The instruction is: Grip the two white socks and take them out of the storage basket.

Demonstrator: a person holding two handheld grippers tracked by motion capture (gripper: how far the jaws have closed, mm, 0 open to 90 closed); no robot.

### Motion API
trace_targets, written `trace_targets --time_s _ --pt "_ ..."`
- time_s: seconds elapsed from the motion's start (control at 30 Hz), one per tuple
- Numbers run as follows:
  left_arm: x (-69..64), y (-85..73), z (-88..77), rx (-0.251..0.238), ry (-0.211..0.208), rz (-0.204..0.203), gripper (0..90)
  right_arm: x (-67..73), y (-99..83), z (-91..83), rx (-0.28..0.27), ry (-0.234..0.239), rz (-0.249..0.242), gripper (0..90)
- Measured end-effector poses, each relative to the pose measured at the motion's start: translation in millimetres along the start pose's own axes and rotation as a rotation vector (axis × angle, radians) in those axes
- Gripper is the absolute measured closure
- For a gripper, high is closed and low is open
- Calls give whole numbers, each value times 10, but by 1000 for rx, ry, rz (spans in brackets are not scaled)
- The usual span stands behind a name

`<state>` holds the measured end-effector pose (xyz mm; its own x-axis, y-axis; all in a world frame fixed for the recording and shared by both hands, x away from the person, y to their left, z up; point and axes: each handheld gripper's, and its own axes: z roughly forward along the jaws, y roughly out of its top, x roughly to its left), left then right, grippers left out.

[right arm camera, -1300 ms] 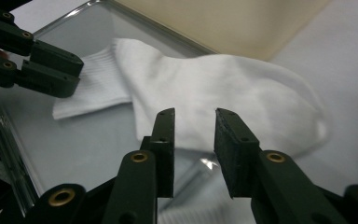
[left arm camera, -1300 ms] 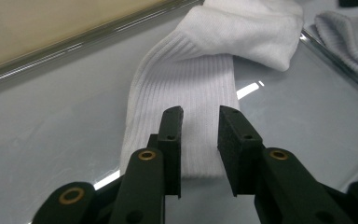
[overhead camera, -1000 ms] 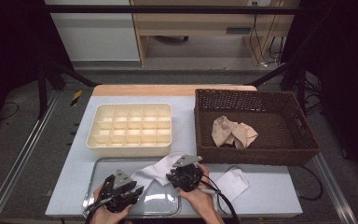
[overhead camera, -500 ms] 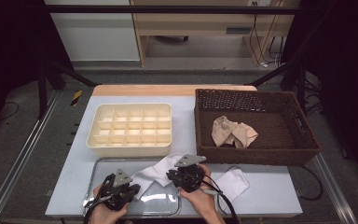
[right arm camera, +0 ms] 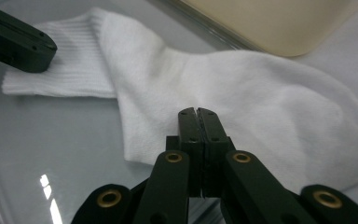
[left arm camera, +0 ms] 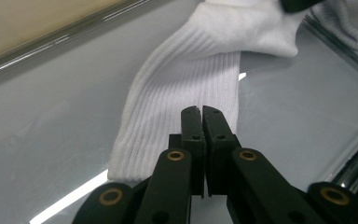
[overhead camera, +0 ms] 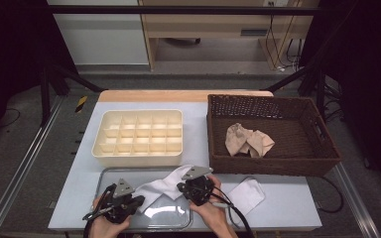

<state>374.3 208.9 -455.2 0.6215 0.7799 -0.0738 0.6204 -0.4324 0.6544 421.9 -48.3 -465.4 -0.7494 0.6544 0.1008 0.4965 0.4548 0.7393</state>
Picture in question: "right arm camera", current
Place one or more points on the clear plastic box lid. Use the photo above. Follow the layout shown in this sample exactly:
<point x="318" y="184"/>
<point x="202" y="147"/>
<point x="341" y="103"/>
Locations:
<point x="59" y="133"/>

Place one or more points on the cream divided storage box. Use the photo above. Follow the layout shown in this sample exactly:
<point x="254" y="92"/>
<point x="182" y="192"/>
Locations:
<point x="276" y="25"/>

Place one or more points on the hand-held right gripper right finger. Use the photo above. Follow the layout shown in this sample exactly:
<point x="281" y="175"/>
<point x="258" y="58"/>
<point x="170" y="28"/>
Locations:
<point x="213" y="161"/>

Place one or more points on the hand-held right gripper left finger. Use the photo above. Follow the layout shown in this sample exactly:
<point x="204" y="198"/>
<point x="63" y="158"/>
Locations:
<point x="194" y="161"/>

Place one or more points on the white sock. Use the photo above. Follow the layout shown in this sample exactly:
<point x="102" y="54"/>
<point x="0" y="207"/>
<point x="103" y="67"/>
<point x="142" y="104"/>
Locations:
<point x="80" y="71"/>
<point x="245" y="99"/>

